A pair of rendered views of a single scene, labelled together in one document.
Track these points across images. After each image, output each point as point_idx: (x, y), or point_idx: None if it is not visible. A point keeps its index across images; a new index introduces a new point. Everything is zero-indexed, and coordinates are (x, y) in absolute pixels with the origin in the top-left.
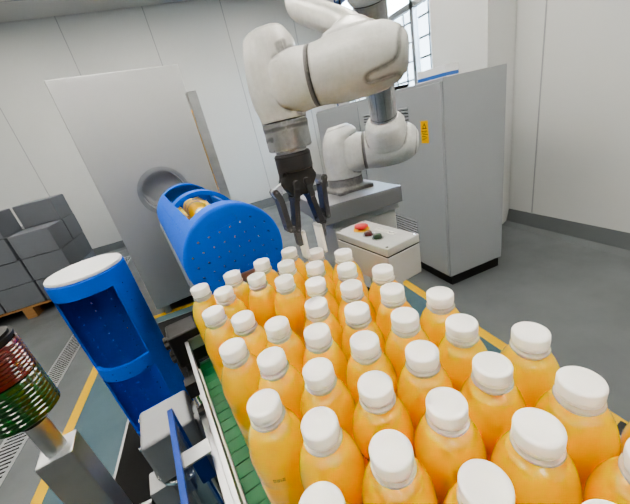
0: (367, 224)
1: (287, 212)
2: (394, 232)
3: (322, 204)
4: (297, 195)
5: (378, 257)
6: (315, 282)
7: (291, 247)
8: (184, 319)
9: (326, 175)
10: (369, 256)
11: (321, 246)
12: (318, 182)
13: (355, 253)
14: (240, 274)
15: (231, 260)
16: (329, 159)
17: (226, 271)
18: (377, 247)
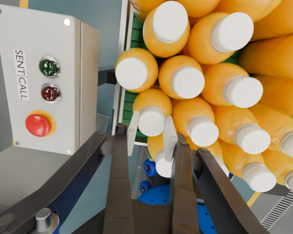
0: (26, 118)
1: (218, 181)
2: (16, 54)
3: (94, 160)
4: (186, 204)
5: (83, 47)
6: (239, 27)
7: (160, 169)
8: (269, 191)
9: None
10: (85, 70)
11: (137, 121)
12: (55, 220)
13: (86, 104)
14: (251, 173)
15: (203, 230)
16: None
17: (210, 220)
18: (75, 43)
